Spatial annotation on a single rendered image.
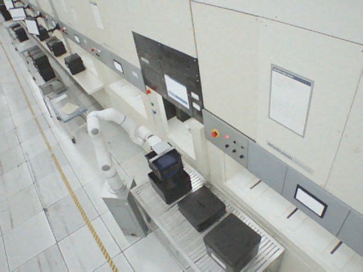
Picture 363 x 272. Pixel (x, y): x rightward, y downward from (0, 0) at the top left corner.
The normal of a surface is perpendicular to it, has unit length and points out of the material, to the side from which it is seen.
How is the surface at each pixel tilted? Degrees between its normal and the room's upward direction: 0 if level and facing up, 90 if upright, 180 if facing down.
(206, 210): 0
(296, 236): 0
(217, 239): 0
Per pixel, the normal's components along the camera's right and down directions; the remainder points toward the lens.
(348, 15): -0.80, 0.48
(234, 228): -0.15, -0.73
